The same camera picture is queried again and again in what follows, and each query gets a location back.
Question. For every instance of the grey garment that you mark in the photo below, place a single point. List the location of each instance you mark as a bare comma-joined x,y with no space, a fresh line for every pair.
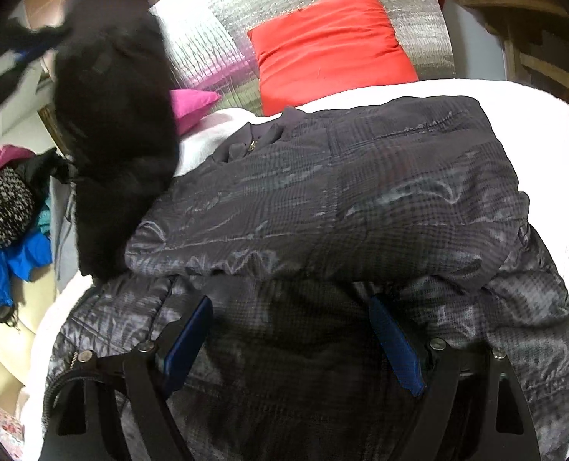
63,230

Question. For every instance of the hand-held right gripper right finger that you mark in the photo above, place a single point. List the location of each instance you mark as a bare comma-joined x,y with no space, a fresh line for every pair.
395,345

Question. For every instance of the black white spotted garment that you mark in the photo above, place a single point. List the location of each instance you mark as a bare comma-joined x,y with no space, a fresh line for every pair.
3,211

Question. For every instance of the red cushion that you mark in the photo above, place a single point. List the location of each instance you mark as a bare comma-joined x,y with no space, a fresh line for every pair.
332,43

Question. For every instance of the silver foil insulation sheet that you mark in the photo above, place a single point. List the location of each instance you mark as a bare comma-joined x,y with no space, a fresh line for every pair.
284,5

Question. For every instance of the blue garment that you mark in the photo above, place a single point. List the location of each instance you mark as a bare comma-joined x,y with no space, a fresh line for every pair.
20,259

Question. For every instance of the dark plaid padded jacket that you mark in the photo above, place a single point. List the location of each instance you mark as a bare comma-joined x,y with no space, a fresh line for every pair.
361,192

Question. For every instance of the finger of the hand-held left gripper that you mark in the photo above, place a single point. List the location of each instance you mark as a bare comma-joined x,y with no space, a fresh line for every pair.
23,52

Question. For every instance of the teal garment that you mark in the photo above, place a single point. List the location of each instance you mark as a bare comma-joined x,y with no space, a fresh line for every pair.
44,218

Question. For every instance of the magenta garment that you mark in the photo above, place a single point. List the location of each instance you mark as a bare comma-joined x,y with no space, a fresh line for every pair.
6,156

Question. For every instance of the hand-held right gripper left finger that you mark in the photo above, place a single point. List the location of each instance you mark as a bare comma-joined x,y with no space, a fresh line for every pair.
188,341

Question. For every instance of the pink cushion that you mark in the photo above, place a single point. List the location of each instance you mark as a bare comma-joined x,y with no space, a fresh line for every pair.
193,103

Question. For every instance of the wooden shelf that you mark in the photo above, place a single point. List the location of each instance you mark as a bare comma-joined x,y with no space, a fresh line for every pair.
529,33

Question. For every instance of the white blanket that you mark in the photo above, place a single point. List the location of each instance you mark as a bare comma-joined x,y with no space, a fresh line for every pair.
529,120

